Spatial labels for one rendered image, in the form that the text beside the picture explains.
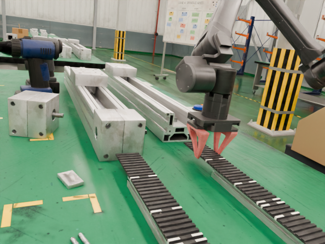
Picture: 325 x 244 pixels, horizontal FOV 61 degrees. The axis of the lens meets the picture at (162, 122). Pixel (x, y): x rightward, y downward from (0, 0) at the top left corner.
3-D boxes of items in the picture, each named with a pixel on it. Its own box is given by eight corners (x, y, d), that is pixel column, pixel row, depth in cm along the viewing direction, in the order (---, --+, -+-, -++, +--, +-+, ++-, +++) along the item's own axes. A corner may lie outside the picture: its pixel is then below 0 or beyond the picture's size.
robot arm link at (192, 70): (226, 31, 59) (203, 56, 66) (182, 23, 53) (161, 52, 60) (246, 79, 55) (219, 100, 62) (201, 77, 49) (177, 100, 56)
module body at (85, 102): (130, 144, 72) (133, 113, 70) (92, 145, 68) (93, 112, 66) (84, 83, 141) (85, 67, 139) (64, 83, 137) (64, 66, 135)
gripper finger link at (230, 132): (190, 151, 66) (197, 114, 63) (215, 150, 69) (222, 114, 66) (205, 164, 60) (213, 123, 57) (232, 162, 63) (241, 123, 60)
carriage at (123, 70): (135, 83, 128) (137, 68, 126) (112, 82, 123) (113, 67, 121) (125, 77, 142) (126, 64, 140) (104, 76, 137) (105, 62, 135)
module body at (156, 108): (193, 141, 80) (198, 113, 78) (162, 142, 76) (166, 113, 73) (120, 85, 149) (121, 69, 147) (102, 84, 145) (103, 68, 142)
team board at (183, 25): (152, 79, 707) (161, -3, 650) (166, 79, 742) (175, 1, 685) (198, 92, 608) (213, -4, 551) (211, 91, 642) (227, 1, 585)
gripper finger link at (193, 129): (181, 152, 65) (187, 114, 62) (207, 150, 68) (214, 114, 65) (195, 165, 59) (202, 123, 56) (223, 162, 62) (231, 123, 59)
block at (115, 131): (151, 158, 65) (156, 119, 63) (99, 161, 60) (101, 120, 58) (139, 143, 73) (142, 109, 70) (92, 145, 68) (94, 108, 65)
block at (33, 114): (56, 140, 69) (56, 103, 66) (8, 135, 68) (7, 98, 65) (67, 127, 78) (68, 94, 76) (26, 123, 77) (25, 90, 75)
